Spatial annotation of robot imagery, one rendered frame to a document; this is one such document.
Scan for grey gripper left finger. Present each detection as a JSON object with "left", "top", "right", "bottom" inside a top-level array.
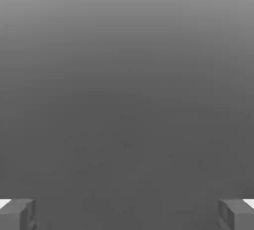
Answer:
[{"left": 0, "top": 198, "right": 38, "bottom": 230}]

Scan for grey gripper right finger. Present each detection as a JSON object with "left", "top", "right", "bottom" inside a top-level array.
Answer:
[{"left": 217, "top": 198, "right": 254, "bottom": 230}]

